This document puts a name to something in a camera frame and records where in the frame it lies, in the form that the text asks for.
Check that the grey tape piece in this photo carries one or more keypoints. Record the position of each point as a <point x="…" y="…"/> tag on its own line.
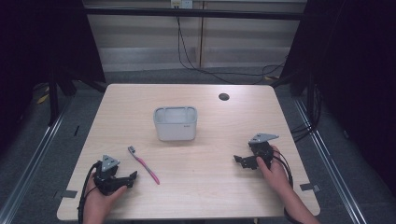
<point x="309" y="187"/>
<point x="67" y="194"/>

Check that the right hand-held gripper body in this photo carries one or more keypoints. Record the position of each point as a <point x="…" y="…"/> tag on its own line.
<point x="263" y="149"/>

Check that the person's left hand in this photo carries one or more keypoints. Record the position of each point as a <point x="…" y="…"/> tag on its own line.
<point x="96" y="203"/>

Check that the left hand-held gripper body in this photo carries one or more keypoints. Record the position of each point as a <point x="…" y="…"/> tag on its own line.
<point x="107" y="177"/>

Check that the black table grommet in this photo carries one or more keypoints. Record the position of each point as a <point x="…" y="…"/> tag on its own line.
<point x="223" y="96"/>

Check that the dark curtain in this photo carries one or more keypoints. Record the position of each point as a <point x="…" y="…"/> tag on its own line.
<point x="358" y="77"/>
<point x="37" y="46"/>

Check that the grey plastic container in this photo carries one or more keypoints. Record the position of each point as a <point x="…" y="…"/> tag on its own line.
<point x="176" y="127"/>

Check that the black metal stand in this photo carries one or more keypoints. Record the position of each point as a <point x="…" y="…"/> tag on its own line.
<point x="53" y="99"/>

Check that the metal floor rail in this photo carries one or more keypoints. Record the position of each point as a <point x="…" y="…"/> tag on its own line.
<point x="37" y="149"/>
<point x="330" y="155"/>

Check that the yellow floor scrap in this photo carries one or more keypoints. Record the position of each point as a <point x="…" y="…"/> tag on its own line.
<point x="42" y="99"/>

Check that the black horizontal bar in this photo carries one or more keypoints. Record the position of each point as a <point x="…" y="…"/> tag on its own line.
<point x="186" y="13"/>

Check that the small black tape strip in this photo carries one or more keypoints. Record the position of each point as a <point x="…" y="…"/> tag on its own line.
<point x="76" y="130"/>

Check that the person's right hand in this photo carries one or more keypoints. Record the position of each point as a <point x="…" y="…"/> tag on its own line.
<point x="277" y="177"/>

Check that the pink toothbrush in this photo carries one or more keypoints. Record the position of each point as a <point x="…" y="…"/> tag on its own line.
<point x="145" y="166"/>

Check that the white wall outlet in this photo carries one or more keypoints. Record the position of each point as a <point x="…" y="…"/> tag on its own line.
<point x="182" y="3"/>

